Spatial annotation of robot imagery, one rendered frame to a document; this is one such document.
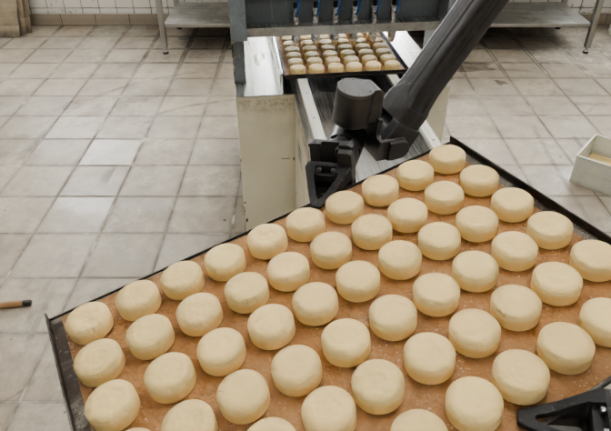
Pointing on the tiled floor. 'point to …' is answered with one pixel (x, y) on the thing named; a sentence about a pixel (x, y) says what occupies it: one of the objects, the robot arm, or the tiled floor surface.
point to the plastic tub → (594, 165)
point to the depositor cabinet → (265, 165)
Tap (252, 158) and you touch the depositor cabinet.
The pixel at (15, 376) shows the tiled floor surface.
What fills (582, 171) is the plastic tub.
